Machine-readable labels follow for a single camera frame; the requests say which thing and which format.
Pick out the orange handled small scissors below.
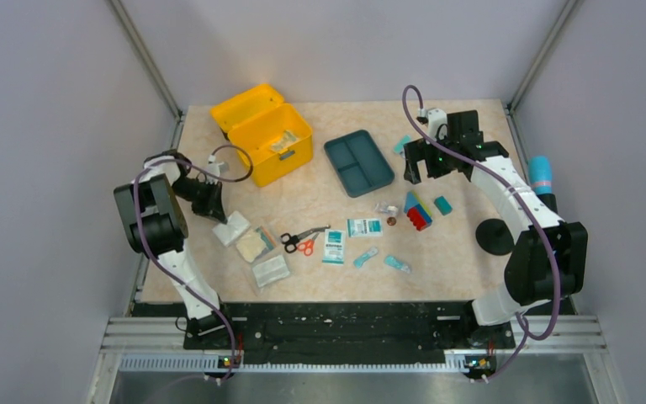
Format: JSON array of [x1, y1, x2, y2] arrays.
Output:
[[297, 232, 320, 257]]

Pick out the teal divided plastic tray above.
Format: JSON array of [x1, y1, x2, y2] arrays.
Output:
[[323, 130, 395, 198]]

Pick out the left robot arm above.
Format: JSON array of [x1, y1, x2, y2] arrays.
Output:
[[114, 149, 236, 348]]

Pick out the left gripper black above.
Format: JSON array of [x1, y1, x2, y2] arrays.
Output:
[[172, 176, 226, 223]]

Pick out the clear bag white gauze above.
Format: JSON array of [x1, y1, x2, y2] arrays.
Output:
[[252, 254, 292, 288]]

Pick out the yellow medicine box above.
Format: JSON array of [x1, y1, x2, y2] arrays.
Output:
[[209, 83, 313, 188]]

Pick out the blue cylinder tool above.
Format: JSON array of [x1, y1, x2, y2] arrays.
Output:
[[528, 156, 558, 213]]

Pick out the teal bandage roll packet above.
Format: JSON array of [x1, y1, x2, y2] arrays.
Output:
[[353, 247, 379, 268]]

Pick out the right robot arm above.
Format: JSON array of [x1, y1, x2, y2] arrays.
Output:
[[404, 109, 588, 347]]

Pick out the small teal block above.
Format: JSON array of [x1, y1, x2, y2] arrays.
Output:
[[434, 196, 453, 215]]

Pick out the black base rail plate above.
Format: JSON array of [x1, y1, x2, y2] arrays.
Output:
[[130, 300, 576, 366]]

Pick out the toy brick block assembly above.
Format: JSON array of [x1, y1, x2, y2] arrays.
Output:
[[403, 191, 433, 231]]

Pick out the small clear bandage packet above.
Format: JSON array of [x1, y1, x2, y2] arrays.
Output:
[[374, 202, 400, 217]]

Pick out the white gauze pad bag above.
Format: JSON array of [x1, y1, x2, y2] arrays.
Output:
[[212, 210, 251, 247]]

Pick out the gloves packet orange teal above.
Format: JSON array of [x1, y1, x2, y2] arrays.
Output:
[[235, 226, 277, 263]]

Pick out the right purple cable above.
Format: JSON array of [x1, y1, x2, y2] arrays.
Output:
[[401, 84, 563, 385]]

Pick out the black round stand base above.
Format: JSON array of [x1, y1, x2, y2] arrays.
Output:
[[475, 219, 515, 256]]

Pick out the gauze packet teal white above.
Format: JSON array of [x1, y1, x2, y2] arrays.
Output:
[[347, 218, 383, 238], [321, 229, 346, 265]]

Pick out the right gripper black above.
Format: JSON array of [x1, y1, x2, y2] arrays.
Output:
[[404, 130, 458, 185]]

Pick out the black handled scissors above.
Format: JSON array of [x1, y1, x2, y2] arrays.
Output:
[[280, 226, 330, 253]]

